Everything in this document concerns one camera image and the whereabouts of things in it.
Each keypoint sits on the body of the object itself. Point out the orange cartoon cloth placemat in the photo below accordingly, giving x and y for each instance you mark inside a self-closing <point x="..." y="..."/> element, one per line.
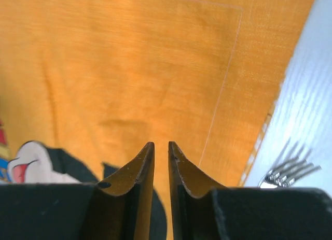
<point x="99" y="79"/>

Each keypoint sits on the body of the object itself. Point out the green handled fork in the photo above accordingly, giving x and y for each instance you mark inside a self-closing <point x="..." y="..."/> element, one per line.
<point x="287" y="173"/>

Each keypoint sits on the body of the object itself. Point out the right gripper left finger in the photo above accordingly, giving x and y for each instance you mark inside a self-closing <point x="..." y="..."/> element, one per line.
<point x="46" y="195"/>

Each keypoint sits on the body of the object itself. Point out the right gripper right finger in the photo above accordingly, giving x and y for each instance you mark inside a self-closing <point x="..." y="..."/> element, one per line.
<point x="204" y="209"/>

